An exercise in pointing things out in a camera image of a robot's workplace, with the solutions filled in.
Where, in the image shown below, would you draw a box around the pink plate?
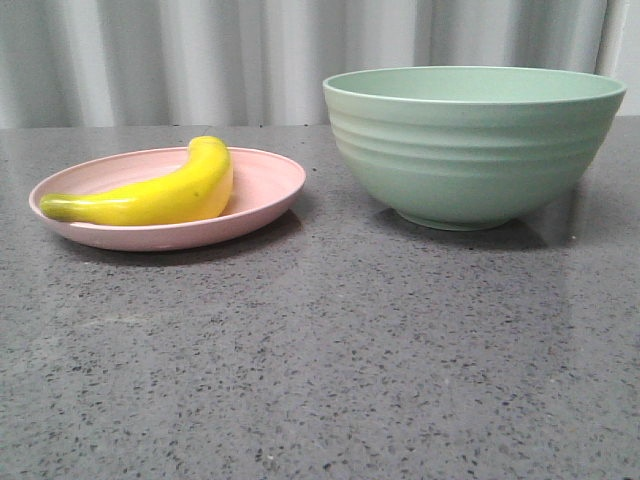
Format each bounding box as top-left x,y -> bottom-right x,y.
29,147 -> 306,252

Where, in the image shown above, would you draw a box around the green ribbed bowl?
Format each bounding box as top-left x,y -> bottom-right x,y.
323,66 -> 626,231

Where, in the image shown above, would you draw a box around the yellow banana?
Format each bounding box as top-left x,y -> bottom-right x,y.
39,136 -> 234,226

